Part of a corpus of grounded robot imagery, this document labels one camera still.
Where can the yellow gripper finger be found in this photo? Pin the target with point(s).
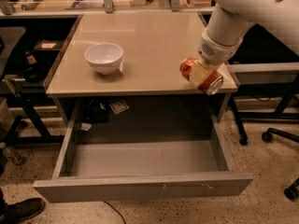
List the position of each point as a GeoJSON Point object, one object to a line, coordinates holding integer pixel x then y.
{"type": "Point", "coordinates": [202, 76]}

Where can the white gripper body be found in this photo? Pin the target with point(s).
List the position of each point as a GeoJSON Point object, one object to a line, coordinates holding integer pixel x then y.
{"type": "Point", "coordinates": [216, 51]}

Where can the red coke can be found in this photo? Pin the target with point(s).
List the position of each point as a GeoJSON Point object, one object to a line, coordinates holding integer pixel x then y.
{"type": "Point", "coordinates": [185, 69]}

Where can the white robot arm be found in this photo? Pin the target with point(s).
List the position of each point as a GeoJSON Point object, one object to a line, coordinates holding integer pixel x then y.
{"type": "Point", "coordinates": [229, 22]}

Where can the grey cabinet with beige top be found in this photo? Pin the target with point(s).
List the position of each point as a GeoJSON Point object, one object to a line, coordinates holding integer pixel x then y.
{"type": "Point", "coordinates": [154, 44]}

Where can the open grey top drawer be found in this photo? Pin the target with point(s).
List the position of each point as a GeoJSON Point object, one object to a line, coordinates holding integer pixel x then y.
{"type": "Point", "coordinates": [132, 159]}

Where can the white paper tag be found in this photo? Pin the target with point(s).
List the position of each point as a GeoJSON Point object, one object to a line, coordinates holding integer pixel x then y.
{"type": "Point", "coordinates": [118, 107]}

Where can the white bowl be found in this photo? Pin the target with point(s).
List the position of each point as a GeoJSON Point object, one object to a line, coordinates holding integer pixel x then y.
{"type": "Point", "coordinates": [104, 58]}

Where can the black office chair base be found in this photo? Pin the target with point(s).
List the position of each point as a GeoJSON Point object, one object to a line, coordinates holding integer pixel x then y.
{"type": "Point", "coordinates": [267, 136]}

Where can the black chair caster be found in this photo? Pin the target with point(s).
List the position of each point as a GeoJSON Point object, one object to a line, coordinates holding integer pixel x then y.
{"type": "Point", "coordinates": [292, 192]}

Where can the plastic bottle on floor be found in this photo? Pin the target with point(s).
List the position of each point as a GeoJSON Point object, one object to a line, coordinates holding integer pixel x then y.
{"type": "Point", "coordinates": [12, 154]}

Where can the dark shoe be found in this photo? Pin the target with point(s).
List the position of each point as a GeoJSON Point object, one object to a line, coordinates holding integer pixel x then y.
{"type": "Point", "coordinates": [18, 212]}

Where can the black side table frame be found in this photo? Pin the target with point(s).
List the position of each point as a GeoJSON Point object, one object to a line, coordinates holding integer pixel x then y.
{"type": "Point", "coordinates": [11, 138]}

